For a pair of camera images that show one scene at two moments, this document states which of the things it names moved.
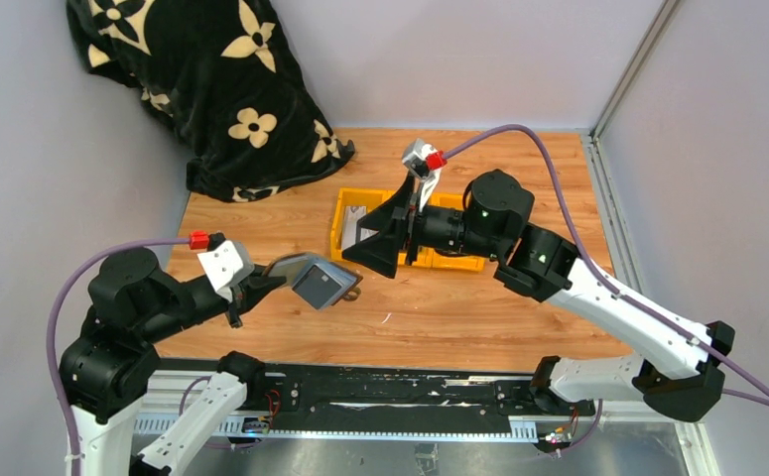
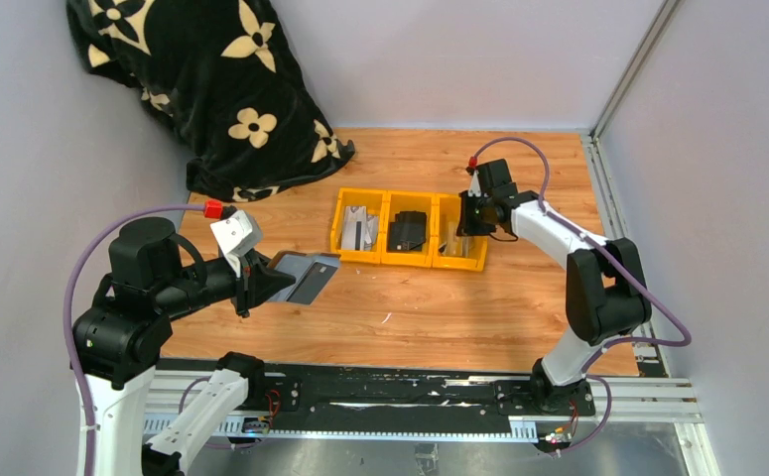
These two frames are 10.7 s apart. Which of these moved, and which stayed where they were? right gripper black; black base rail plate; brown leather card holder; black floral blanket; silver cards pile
Moved: right gripper black; brown leather card holder
Stayed: black floral blanket; black base rail plate; silver cards pile
